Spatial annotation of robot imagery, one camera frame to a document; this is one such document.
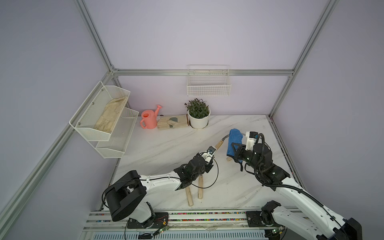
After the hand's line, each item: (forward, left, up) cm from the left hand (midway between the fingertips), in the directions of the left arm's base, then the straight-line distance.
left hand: (210, 155), depth 82 cm
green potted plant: (+34, +7, +4) cm, 35 cm away
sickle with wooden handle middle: (-15, +5, -12) cm, 20 cm away
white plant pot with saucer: (+32, +6, -9) cm, 34 cm away
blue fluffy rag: (+4, -12, +13) cm, 18 cm away
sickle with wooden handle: (-19, +11, -12) cm, 26 cm away
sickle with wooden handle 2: (+6, -6, +3) cm, 9 cm away
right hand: (+1, -12, +7) cm, 14 cm away
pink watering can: (+33, +41, -3) cm, 53 cm away
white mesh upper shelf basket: (+12, +60, +18) cm, 64 cm away
